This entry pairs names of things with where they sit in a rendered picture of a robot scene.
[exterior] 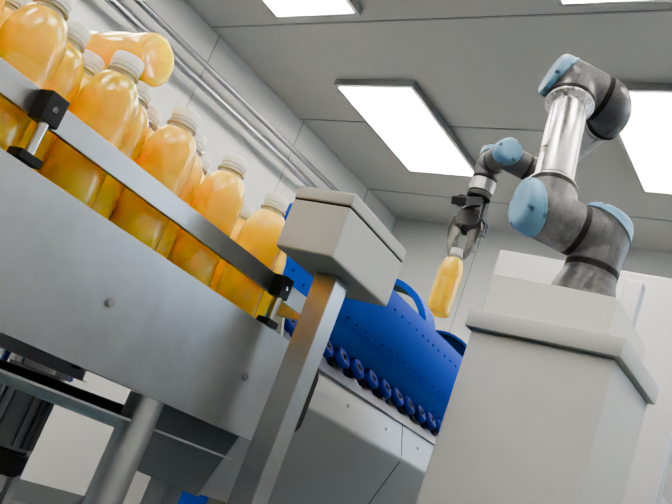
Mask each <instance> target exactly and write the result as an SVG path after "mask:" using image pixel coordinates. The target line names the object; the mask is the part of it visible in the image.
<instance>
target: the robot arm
mask: <svg viewBox="0 0 672 504"><path fill-rule="evenodd" d="M538 93H539V94H540V95H541V96H542V97H545V98H546V99H545V109H546V111H547V113H548V119H547V123H546V127H545V131H544V136H543V140H542V144H541V148H540V153H539V157H538V158H537V157H535V156H533V155H531V154H529V153H527V152H525V151H523V149H522V146H521V144H520V143H519V142H518V141H517V140H516V139H514V138H504V139H502V140H500V141H499V142H497V143H496V144H495V145H493V144H489V145H485V146H483V148H482V150H481V152H480V153H479V156H478V160H477V163H476V166H475V169H474V172H473V175H472V179H471V182H470V183H469V184H468V185H469V188H468V192H467V196H466V195H464V194H459V195H457V196H455V195H453V196H452V199H451V204H455V205H457V206H459V207H464V206H465V208H461V210H459V211H457V212H458V213H457V215H456V216H455V215H454V217H453V219H452V220H451V222H450V223H449V226H448V232H447V254H448V256H449V254H450V250H451V248H452V247H458V238H459V237H460V235H461V234H462V235H466V236H467V242H466V243H465V249H464V250H463V259H464V260H465V259H466V258H467V257H468V256H469V255H470V254H471V252H473V253H476V252H477V245H476V242H477V239H478V237H479V238H480V237H481V236H482V237H483V238H485V235H486V232H487V228H488V225H489V221H488V220H487V218H486V214H487V211H488V208H489V205H490V204H489V203H490V200H491V198H492V197H493V194H494V191H495V188H496V184H497V181H498V178H499V175H500V173H501V172H503V171H506V172H508V173H510V174H512V175H514V176H516V177H518V178H520V179H522V180H523V181H522V182H521V183H520V184H519V185H518V187H517V188H516V190H515V192H514V194H513V198H512V199H511V202H510V205H509V211H508V219H509V223H510V225H511V226H512V227H513V228H514V229H515V230H517V231H519V232H521V233H522V234H523V235H524V236H526V237H529V238H532V239H534V240H536V241H538V242H540V243H542V244H544V245H546V246H548V247H550V248H552V249H554V250H556V251H558V252H560V253H562V254H564V255H566V256H567V257H566V260H565V263H564V265H563V268H562V270H561V271H560V272H559V274H558V275H557V276H556V277H555V279H554V280H553V281H552V283H551V285H556V286H561V287H566V288H571V289H576V290H581V291H585V292H590V293H595V294H600V295H605V296H610V297H615V298H616V285H617V282H618V279H619V276H620V273H621V270H622V267H623V264H624V261H625V258H626V255H627V253H628V250H629V248H630V247H631V243H632V236H633V233H634V227H633V223H632V221H631V220H630V218H629V217H628V216H627V215H626V214H625V213H624V212H622V211H621V210H619V209H618V208H616V207H614V206H612V205H609V204H606V205H605V204H603V203H602V202H590V203H588V204H587V205H586V204H584V203H582V202H580V201H578V200H577V198H578V186H577V184H576V182H575V181H574V176H575V171H576V165H577V162H579V161H580V160H581V159H582V158H584V157H585V156H586V155H587V154H589V153H590V152H591V151H593V150H594V149H595V148H596V147H598V146H599V145H600V144H601V143H603V142H604V141H610V140H612V139H614V138H615V137H617V136H618V135H619V134H620V133H621V132H622V131H623V130H624V129H625V127H626V126H627V124H628V122H629V120H630V117H631V113H632V100H631V95H630V93H629V91H628V89H627V87H626V86H625V85H624V84H623V83H622V82H621V81H620V80H618V79H617V78H615V77H612V76H610V75H608V74H607V73H605V72H603V71H601V70H599V69H597V68H595V67H593V66H591V65H590V64H588V63H586V62H584V61H582V60H580V58H576V57H574V56H572V55H570V54H565V55H562V56H561V57H560V58H559V59H558V60H557V61H556V62H555V63H554V65H553V66H552V67H551V69H550V70H549V72H548V73H547V75H546V76H545V78H544V79H543V81H542V83H541V85H540V87H539V89H538ZM485 226H487V227H486V230H485V233H484V229H485Z"/></svg>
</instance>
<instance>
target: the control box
mask: <svg viewBox="0 0 672 504"><path fill-rule="evenodd" d="M276 246H277V247H278V248H279V249H280V250H282V251H283V252H284V253H285V254H286V255H288V256H289V257H290V258H291V259H292V260H293V261H295V262H296V263H297V264H298V265H299V266H301V267H302V268H303V269H304V270H305V271H307V272H308V273H309V274H310V275H311V276H313V277H314V278H315V275H316V273H317V272H322V273H327V274H332V275H337V276H339V277H340V278H341V279H342V280H343V281H344V282H345V283H346V284H348V289H347V292H346V295H345V297H344V298H349V299H353V300H358V301H362V302H367V303H371V304H375V305H380V306H384V307H385V306H387V304H388V301H389V298H390V295H391V293H392V290H393V287H394V284H395V282H396V279H397V276H398V273H399V270H400V268H401V263H402V261H403V260H404V257H405V254H406V250H405V249H404V248H403V246H402V245H401V244H400V243H399V242H398V241H397V240H396V239H395V238H394V236H393V235H392V234H391V233H390V232H389V231H388V230H387V229H386V227H385V226H384V225H383V224H382V223H381V222H380V221H379V220H378V219H377V217H376V216H375V215H374V214H373V213H372V212H371V211H370V210H369V208H368V207H367V206H366V205H365V204H364V203H363V202H362V201H361V200H360V198H359V197H358V196H357V195H356V194H352V193H345V192H339V191H332V190H325V189H318V188H311V187H305V186H300V187H299V188H298V191H297V193H296V196H295V200H294V201H293V204H292V206H291V209H290V211H289V214H288V216H287V219H286V221H285V224H284V226H283V229H282V231H281V233H280V236H279V238H278V241H277V243H276Z"/></svg>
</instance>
